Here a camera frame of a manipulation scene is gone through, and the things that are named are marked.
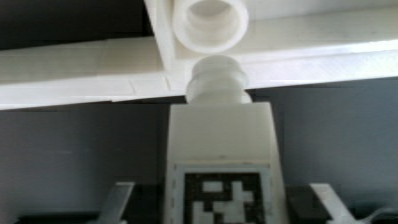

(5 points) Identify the white square tabletop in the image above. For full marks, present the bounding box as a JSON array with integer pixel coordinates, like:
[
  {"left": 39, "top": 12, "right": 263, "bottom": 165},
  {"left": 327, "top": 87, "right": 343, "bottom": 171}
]
[{"left": 144, "top": 0, "right": 398, "bottom": 90}]

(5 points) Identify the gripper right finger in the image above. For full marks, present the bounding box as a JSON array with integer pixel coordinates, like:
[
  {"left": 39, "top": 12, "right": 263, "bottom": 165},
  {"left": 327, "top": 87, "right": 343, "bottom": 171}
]
[{"left": 311, "top": 183, "right": 361, "bottom": 224}]

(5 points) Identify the white U-shaped obstacle fence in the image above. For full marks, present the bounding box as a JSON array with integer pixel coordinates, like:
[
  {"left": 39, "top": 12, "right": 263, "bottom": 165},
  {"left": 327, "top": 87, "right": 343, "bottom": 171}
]
[{"left": 0, "top": 6, "right": 398, "bottom": 112}]

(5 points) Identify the white table leg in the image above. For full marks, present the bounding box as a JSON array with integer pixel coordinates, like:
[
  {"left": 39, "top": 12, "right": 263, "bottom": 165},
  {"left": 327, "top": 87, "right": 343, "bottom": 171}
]
[{"left": 164, "top": 55, "right": 290, "bottom": 224}]

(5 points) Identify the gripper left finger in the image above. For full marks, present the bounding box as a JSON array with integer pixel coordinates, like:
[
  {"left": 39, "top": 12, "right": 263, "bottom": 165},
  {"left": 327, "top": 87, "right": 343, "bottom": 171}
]
[{"left": 96, "top": 182, "right": 135, "bottom": 224}]

